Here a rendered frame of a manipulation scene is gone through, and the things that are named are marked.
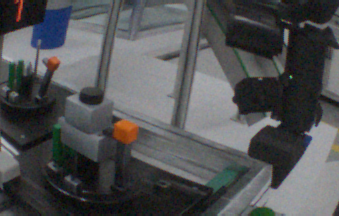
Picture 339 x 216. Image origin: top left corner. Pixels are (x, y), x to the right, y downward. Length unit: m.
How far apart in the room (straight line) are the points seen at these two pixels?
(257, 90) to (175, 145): 0.31
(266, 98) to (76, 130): 0.21
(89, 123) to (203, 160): 0.28
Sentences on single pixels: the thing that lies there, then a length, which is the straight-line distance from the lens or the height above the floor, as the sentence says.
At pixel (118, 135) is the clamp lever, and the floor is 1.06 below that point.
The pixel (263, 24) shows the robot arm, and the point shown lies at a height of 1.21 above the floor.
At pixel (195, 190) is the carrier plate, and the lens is 0.62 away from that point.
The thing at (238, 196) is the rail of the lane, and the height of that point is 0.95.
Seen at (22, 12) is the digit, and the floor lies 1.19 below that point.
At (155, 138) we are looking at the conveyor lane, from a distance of 0.79.
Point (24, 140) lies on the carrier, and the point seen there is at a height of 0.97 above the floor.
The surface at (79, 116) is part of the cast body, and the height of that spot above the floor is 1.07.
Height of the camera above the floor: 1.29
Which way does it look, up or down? 22 degrees down
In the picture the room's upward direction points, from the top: 10 degrees clockwise
